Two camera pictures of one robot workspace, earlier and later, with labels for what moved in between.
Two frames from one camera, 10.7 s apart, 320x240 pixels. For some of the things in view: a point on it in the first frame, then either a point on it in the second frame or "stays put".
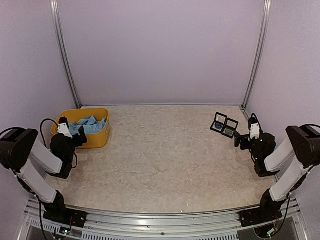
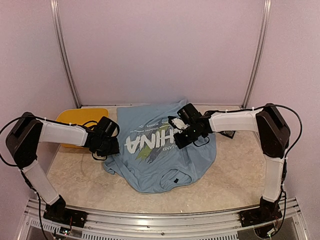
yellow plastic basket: (96, 140) stays put
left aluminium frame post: (55, 8) stays put
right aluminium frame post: (262, 41) stays put
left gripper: (79, 142) → (115, 149)
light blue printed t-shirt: (91, 126) → (149, 157)
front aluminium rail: (109, 225) stays put
